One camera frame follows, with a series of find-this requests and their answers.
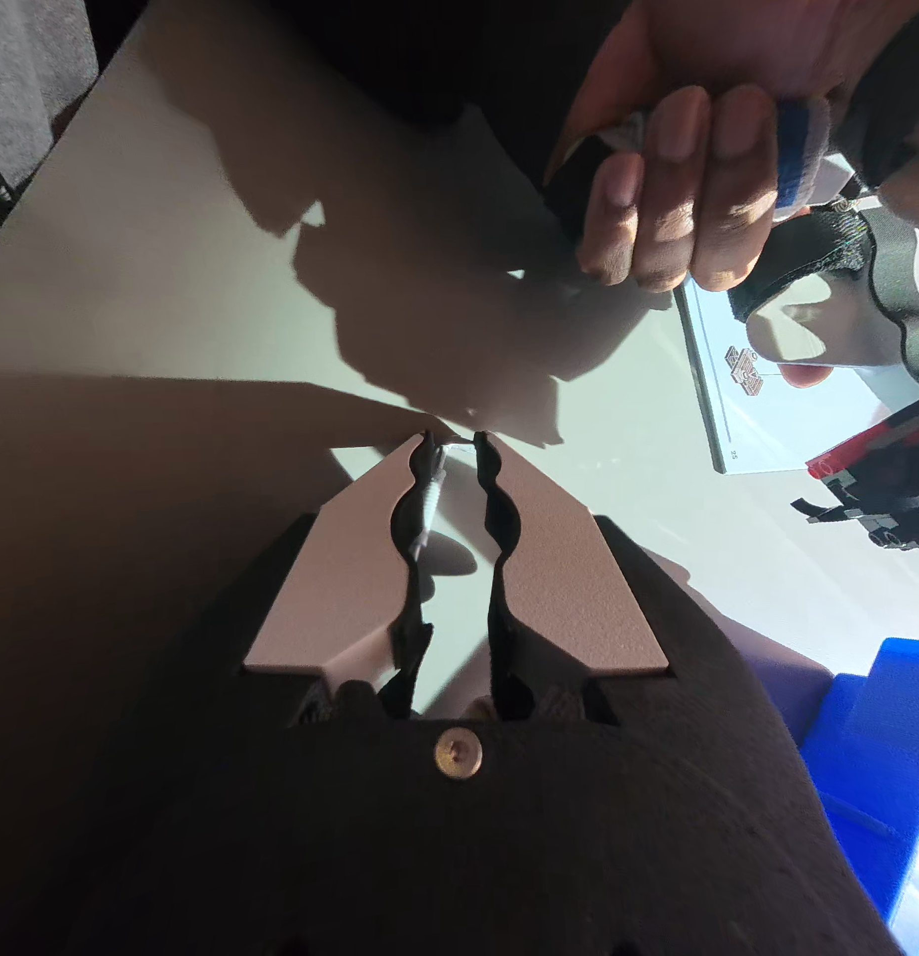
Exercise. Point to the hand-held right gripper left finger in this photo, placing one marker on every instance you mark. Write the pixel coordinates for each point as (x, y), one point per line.
(332, 597)

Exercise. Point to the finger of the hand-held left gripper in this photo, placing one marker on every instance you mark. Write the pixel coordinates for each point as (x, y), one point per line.
(900, 291)

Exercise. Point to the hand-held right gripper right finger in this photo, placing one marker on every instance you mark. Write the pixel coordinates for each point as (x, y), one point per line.
(579, 597)

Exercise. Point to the grey toy spring shock piece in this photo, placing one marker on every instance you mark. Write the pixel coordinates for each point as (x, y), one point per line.
(432, 493)

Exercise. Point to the toy brick vehicle model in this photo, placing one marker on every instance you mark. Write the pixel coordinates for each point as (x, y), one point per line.
(885, 485)

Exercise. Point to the person's left forearm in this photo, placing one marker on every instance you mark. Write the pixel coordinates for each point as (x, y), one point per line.
(429, 45)

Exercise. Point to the white desk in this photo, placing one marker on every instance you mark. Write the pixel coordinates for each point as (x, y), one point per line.
(131, 299)

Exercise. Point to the person's left hand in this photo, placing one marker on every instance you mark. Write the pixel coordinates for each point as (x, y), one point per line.
(691, 187)

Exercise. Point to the person's right hand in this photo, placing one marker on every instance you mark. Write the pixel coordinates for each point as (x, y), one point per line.
(480, 708)

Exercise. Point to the light blue instruction booklet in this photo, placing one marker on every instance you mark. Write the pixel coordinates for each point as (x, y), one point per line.
(773, 426)

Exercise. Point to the blue plastic bin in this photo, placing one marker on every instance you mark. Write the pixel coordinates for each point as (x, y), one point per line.
(878, 747)

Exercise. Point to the grey fabric clothing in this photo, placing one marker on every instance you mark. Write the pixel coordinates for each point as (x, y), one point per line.
(26, 75)

